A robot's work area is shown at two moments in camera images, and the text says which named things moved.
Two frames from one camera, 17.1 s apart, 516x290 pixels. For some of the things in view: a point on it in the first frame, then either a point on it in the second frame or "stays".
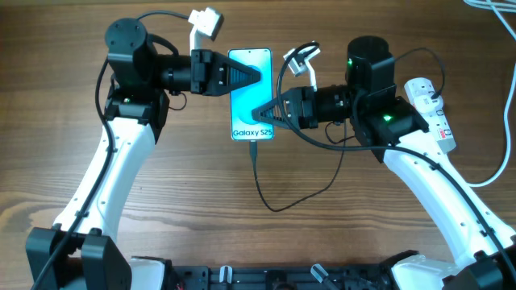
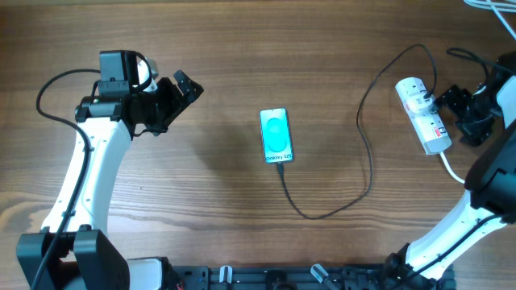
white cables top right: x=498 y=6 stays
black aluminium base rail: x=278 y=277 stays
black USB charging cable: x=253 y=143 -> x=370 y=143
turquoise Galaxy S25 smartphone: x=243 y=101 -> x=276 y=135
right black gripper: x=309 y=120 -> x=475 y=133
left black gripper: x=207 y=72 -> x=176 y=103
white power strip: x=429 y=108 stays
